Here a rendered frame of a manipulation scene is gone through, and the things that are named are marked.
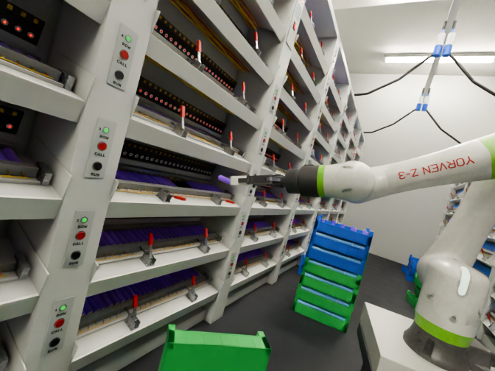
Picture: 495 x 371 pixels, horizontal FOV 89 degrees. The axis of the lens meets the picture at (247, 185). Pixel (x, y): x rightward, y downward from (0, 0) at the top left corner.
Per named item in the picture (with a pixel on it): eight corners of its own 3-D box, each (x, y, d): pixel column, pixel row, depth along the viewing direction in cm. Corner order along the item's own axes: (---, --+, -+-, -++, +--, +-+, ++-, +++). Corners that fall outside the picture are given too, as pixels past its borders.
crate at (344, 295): (352, 291, 153) (355, 279, 153) (353, 305, 134) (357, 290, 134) (303, 274, 163) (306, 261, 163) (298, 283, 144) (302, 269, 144)
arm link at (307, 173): (316, 199, 68) (323, 200, 76) (317, 156, 69) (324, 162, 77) (294, 198, 71) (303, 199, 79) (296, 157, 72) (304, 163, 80)
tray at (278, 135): (303, 160, 172) (313, 141, 169) (267, 135, 118) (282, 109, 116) (279, 146, 181) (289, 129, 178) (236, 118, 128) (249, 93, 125)
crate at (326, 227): (366, 241, 152) (370, 228, 152) (370, 246, 133) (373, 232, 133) (316, 226, 162) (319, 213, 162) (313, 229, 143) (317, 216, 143)
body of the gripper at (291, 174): (305, 171, 79) (277, 171, 84) (297, 166, 72) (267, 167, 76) (304, 194, 79) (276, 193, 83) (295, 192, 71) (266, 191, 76)
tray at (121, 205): (236, 216, 111) (246, 197, 110) (102, 218, 58) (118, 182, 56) (205, 192, 120) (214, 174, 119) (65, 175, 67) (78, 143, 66)
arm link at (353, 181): (375, 155, 62) (374, 201, 61) (376, 165, 73) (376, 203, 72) (317, 158, 68) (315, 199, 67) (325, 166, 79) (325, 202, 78)
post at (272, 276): (276, 281, 182) (340, 40, 177) (271, 284, 174) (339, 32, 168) (253, 270, 191) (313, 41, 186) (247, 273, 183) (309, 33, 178)
